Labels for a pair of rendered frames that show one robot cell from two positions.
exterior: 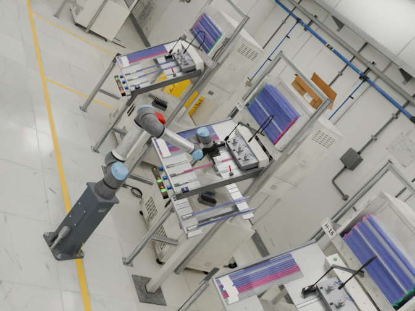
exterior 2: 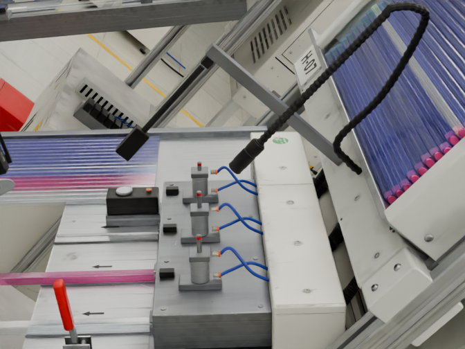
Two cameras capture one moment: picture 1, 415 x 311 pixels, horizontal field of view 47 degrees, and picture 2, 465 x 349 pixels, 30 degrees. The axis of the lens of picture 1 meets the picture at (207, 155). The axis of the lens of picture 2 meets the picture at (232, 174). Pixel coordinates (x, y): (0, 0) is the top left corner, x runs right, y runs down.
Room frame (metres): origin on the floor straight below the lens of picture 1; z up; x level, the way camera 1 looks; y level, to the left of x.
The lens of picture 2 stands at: (2.61, -0.53, 1.58)
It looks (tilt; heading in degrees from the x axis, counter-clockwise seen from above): 18 degrees down; 22
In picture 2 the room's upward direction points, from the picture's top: 44 degrees clockwise
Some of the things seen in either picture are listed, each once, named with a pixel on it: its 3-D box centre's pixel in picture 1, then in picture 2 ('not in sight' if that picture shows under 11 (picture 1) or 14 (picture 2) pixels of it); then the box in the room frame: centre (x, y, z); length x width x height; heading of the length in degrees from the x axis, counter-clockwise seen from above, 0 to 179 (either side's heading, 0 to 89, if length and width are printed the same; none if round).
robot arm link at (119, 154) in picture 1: (129, 139); not in sight; (2.95, 0.47, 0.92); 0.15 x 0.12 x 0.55; 35
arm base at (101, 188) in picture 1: (107, 186); not in sight; (2.84, 0.39, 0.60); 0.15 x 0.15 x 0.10
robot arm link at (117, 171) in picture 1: (116, 173); not in sight; (2.85, 0.39, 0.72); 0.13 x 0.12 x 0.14; 35
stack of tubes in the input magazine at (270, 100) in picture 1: (275, 115); (456, 70); (3.73, -0.21, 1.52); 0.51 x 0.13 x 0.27; 41
